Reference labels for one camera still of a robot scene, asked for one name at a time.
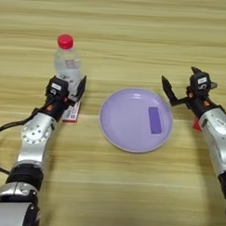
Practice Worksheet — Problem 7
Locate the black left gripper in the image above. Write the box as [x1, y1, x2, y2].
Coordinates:
[43, 73, 87, 124]

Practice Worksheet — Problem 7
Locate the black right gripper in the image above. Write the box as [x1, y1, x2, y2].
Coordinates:
[158, 64, 224, 121]

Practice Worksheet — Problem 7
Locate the red and white small box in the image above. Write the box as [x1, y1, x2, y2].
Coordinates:
[61, 99, 83, 125]

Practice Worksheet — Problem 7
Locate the clear water bottle red cap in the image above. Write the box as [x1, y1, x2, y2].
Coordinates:
[51, 33, 85, 97]

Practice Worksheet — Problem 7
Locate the red cube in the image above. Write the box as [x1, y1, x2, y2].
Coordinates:
[192, 115, 204, 133]

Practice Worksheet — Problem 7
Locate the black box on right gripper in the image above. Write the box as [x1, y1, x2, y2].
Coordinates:
[188, 71, 212, 96]

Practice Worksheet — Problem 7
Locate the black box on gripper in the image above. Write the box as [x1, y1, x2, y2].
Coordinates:
[45, 75, 71, 100]
[188, 71, 212, 96]

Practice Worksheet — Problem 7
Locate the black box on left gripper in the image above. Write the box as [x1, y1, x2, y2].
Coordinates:
[45, 75, 71, 100]

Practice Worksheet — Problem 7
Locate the purple rectangular block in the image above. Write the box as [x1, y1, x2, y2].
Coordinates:
[147, 105, 165, 136]

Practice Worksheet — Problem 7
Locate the purple round plate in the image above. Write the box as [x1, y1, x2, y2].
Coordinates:
[97, 86, 176, 155]

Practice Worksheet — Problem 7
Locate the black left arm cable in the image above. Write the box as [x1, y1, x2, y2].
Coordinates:
[0, 103, 47, 179]

